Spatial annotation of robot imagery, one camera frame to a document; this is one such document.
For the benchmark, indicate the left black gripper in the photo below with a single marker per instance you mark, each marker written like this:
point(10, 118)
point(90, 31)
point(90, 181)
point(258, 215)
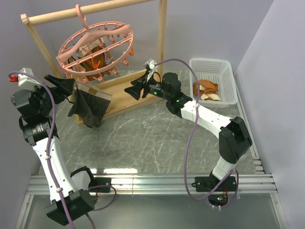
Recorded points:
point(65, 87)

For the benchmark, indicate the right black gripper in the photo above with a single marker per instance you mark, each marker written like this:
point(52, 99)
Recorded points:
point(139, 83)

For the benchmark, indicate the dark grey underwear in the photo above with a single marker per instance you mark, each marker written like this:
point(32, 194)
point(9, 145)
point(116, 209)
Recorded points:
point(90, 103)

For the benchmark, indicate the pink round clip hanger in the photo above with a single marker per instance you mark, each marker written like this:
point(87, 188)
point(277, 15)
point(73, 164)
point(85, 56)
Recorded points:
point(117, 36)

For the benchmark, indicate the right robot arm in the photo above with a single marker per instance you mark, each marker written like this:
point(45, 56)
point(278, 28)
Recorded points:
point(232, 133)

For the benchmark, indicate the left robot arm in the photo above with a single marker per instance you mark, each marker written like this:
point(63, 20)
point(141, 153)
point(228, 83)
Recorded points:
point(69, 193)

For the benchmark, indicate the brown hanging underwear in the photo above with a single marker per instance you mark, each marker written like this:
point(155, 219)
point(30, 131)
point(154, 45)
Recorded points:
point(95, 63)

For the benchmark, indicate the beige hanging underwear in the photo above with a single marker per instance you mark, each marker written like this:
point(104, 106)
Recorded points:
point(90, 48)

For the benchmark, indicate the orange underwear in basket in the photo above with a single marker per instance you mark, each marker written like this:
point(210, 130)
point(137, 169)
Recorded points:
point(207, 90)

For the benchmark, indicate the wooden clothes rack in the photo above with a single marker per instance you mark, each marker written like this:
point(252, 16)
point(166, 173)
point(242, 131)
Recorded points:
point(121, 101)

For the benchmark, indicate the white plastic basket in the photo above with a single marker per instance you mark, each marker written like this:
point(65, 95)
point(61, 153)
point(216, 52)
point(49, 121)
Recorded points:
point(219, 72)

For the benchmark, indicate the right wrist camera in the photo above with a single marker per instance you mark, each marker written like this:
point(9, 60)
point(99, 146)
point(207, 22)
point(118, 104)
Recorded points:
point(151, 67)

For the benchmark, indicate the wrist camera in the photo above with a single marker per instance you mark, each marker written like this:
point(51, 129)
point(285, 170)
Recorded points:
point(24, 81)
point(151, 67)

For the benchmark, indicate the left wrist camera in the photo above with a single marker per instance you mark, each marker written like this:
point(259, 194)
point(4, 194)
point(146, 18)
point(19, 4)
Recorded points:
point(24, 81)

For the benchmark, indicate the aluminium mounting rail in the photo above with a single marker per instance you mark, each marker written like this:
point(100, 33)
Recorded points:
point(162, 184)

